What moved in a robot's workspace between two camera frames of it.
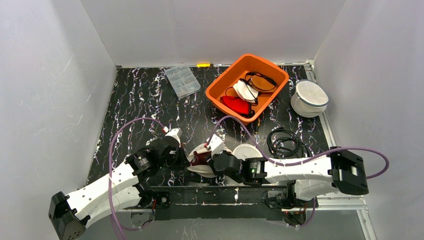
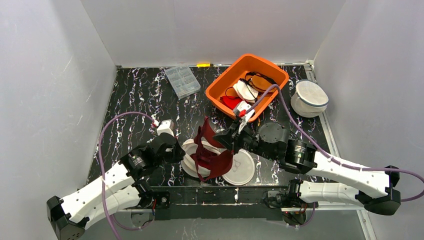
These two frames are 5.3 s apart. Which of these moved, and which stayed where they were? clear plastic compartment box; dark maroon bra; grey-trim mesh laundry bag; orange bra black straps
Moved: dark maroon bra
Stayed: orange bra black straps; grey-trim mesh laundry bag; clear plastic compartment box
